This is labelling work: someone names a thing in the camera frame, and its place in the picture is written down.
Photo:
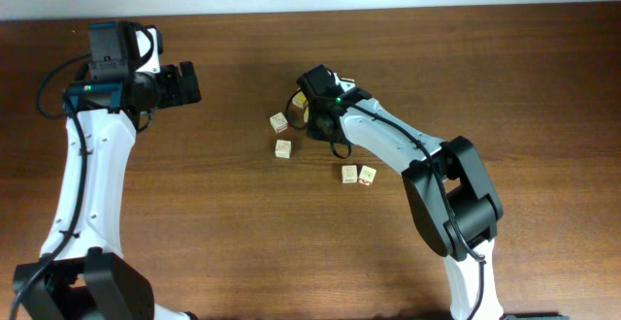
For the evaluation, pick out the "wooden block red bordered left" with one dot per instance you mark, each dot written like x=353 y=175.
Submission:
x=279 y=122

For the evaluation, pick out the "wooden block number drawing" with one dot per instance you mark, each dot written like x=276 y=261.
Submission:
x=349 y=174

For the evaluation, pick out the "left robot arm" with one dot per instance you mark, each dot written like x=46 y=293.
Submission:
x=81 y=273

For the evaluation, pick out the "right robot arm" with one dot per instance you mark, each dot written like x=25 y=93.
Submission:
x=453 y=202

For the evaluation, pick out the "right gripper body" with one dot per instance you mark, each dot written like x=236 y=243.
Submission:
x=319 y=127

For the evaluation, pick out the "wooden block red letter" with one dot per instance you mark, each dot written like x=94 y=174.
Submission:
x=367 y=175

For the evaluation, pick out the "wooden block fish drawing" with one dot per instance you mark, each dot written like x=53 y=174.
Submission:
x=283 y=149

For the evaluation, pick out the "yellow topped block upper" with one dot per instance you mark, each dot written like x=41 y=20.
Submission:
x=300 y=101

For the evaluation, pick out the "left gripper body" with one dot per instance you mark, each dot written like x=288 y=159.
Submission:
x=166 y=87

